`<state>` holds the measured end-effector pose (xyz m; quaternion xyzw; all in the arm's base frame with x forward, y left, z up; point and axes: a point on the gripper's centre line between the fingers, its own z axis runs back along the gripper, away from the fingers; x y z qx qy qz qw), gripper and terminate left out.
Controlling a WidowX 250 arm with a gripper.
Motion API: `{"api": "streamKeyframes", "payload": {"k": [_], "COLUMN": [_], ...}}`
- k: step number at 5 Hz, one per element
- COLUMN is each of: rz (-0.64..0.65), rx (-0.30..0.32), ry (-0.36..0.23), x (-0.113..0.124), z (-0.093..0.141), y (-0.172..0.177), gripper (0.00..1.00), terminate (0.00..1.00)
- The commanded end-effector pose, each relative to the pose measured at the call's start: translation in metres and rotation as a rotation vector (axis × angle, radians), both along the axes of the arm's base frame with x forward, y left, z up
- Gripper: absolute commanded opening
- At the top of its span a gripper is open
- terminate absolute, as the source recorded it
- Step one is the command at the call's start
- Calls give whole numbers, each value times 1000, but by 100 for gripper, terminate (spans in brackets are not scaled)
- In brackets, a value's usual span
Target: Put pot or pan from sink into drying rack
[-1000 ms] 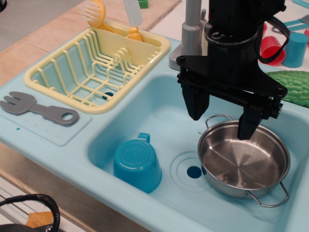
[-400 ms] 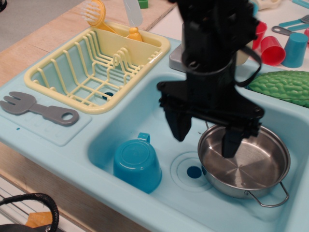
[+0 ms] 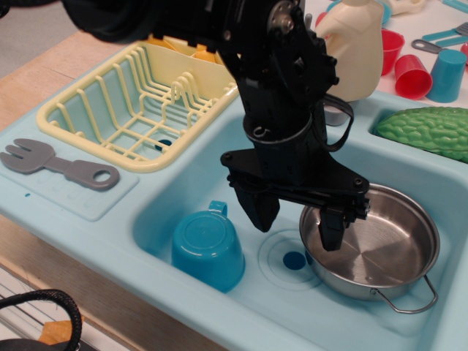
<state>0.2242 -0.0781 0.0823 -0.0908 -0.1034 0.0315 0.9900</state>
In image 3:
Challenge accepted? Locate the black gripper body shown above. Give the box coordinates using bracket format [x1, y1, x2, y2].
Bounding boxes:
[221, 109, 369, 220]

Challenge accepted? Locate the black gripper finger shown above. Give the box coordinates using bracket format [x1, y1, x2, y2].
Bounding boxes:
[234, 186, 280, 232]
[319, 206, 345, 252]

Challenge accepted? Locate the stainless steel pot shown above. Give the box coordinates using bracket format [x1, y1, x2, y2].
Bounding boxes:
[299, 184, 440, 314]

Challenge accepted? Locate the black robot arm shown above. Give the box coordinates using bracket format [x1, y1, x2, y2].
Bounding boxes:
[64, 1, 369, 251]

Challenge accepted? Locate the light blue toy sink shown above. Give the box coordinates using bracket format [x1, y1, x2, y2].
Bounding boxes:
[1, 92, 467, 350]

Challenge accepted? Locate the yellow drying rack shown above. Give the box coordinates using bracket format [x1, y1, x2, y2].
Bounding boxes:
[37, 39, 238, 173]

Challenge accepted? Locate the grey toy faucet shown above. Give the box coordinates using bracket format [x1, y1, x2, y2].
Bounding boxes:
[305, 12, 348, 127]

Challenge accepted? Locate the blue plastic mug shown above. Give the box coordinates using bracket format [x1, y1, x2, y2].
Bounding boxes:
[171, 200, 246, 293]

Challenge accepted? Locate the cream detergent bottle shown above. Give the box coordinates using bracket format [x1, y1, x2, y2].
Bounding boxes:
[315, 1, 384, 102]

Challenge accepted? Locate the green bumpy plastic gourd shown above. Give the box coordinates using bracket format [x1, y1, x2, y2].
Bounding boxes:
[375, 107, 467, 163]

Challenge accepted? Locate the red plastic cup lying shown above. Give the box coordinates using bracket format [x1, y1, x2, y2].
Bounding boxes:
[394, 55, 433, 100]

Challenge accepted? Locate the red plastic cup upright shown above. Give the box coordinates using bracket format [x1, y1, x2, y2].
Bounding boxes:
[381, 29, 405, 76]

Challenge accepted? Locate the blue plastic cup upside-down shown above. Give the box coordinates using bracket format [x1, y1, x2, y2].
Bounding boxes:
[426, 50, 467, 103]

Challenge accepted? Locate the teal plastic spatula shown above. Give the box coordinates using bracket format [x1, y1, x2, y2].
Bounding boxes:
[422, 22, 467, 47]

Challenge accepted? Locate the grey plastic fork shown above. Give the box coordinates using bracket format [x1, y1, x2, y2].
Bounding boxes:
[1, 138, 120, 191]

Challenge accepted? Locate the orange tape piece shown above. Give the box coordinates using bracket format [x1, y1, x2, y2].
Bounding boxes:
[38, 320, 72, 345]

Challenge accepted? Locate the grey utensil handle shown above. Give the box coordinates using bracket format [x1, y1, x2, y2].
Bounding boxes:
[411, 39, 444, 54]

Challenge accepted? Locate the black braided cable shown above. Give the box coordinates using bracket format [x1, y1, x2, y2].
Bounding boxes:
[0, 289, 83, 351]

